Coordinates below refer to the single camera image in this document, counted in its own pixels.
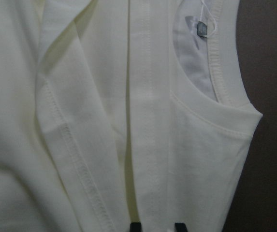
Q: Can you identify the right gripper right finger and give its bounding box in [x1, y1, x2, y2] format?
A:
[174, 222, 188, 232]

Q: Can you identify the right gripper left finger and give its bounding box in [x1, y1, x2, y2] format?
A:
[130, 222, 143, 232]

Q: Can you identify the cream long-sleeve t-shirt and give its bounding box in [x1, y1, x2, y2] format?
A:
[0, 0, 262, 232]

